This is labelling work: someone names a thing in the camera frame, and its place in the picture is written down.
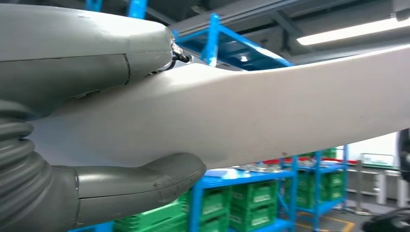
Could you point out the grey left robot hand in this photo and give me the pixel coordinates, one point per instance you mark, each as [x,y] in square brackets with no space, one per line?
[80,48]

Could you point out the blue metal shelf rack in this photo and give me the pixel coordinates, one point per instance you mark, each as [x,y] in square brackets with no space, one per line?
[211,41]

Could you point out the green plastic crate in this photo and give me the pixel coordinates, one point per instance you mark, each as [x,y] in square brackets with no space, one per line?
[253,205]
[320,189]
[153,219]
[213,205]

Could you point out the blue rack with crates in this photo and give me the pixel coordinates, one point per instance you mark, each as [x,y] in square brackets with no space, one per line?
[195,205]

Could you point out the ceiling light strip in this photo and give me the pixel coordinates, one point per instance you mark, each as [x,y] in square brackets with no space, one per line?
[352,30]

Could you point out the chrome stanchion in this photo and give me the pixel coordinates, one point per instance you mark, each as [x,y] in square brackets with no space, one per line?
[357,192]

